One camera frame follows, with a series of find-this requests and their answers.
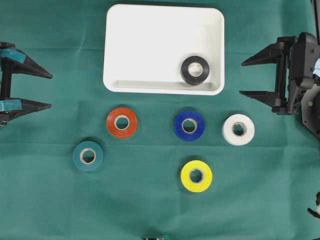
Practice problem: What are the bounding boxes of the black tape roll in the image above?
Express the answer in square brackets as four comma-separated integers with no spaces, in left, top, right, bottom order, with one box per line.
[180,55,210,86]

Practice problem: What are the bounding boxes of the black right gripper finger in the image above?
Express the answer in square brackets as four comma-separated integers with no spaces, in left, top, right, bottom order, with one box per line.
[239,90,288,114]
[241,36,298,67]

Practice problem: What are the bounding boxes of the white plastic case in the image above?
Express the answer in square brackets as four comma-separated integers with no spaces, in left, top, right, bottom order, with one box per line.
[103,4,225,96]

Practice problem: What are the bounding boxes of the black bottom camera mount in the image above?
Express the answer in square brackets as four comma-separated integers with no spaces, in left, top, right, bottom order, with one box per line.
[141,234,170,240]

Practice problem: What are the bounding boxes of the green table cloth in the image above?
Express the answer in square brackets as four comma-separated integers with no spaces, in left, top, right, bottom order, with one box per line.
[0,0,320,240]

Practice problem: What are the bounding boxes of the white tape roll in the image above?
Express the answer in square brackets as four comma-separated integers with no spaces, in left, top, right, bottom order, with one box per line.
[222,114,255,146]

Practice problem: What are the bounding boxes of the white blue cable label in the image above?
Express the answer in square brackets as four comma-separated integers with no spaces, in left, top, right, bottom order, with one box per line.
[313,58,320,77]

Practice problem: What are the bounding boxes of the yellow tape roll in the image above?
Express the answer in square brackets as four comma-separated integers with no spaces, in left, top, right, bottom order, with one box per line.
[180,160,213,193]

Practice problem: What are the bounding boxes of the blue tape roll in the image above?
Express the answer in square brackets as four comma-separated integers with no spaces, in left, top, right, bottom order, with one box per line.
[173,110,205,142]

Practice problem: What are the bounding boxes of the red tape roll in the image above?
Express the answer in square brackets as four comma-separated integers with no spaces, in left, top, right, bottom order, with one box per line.
[106,107,138,139]

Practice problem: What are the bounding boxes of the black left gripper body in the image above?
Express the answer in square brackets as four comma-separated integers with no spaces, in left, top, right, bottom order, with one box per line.
[0,42,16,109]

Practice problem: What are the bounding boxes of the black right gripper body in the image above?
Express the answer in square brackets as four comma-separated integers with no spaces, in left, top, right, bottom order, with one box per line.
[274,32,320,115]

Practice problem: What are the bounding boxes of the teal tape roll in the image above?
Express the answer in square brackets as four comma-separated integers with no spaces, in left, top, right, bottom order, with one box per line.
[72,141,104,172]

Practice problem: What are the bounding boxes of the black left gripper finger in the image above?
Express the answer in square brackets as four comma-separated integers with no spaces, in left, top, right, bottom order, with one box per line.
[0,98,52,122]
[0,48,53,79]

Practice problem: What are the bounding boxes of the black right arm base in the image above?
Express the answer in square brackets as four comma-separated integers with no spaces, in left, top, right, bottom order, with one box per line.
[301,84,320,140]

